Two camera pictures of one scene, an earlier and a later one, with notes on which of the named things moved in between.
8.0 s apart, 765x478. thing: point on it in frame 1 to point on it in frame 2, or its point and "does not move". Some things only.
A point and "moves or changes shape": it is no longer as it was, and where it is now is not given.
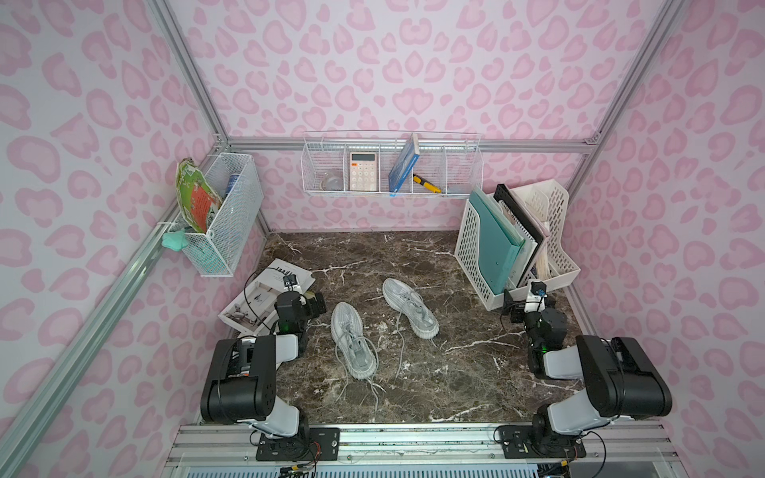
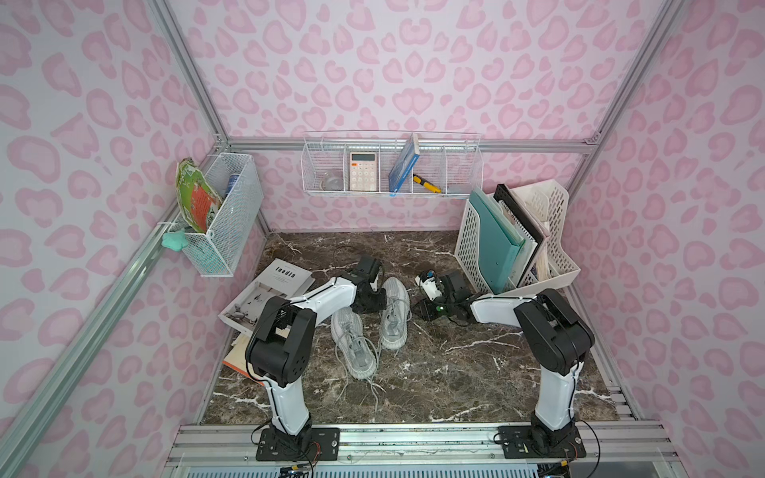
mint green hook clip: x=175 y=241 does not move
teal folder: x=500 y=245 does not move
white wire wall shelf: x=390 y=162 does not move
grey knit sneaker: x=417 y=313 moves or changes shape
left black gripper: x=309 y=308 to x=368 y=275
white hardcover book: x=254 y=309 does not move
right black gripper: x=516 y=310 to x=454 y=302
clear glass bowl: x=331 y=182 does not move
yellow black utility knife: x=425 y=183 does not move
